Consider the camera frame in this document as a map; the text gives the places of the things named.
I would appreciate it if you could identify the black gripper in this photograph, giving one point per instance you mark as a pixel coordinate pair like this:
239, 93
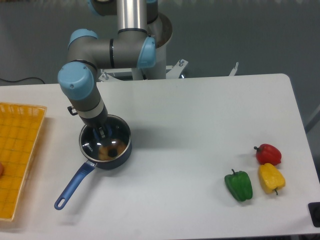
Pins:
97, 121

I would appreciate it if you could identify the glass pot lid blue knob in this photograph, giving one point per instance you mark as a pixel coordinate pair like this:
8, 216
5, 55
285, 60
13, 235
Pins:
89, 140

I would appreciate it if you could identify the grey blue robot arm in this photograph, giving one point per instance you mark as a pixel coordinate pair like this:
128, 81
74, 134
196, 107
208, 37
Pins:
134, 47

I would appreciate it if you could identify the dark blue saucepan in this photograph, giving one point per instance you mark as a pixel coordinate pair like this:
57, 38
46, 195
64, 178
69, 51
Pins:
81, 173

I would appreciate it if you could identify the toy donut bread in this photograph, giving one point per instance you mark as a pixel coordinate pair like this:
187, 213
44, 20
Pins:
110, 152

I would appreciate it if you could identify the yellow plastic basket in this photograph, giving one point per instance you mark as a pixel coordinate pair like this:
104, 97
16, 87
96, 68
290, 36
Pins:
20, 125

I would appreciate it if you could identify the green bell pepper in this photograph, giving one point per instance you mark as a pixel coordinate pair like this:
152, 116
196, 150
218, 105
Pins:
239, 185

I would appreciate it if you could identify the red bell pepper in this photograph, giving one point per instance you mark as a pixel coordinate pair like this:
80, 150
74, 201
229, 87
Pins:
266, 153

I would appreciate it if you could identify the yellow bell pepper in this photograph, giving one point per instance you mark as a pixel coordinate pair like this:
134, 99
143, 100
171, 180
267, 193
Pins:
271, 179

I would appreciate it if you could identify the black device table corner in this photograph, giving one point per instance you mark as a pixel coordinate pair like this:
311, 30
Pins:
314, 210

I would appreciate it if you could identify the white table bracket right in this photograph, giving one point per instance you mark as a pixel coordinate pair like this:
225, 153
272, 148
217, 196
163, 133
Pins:
234, 70

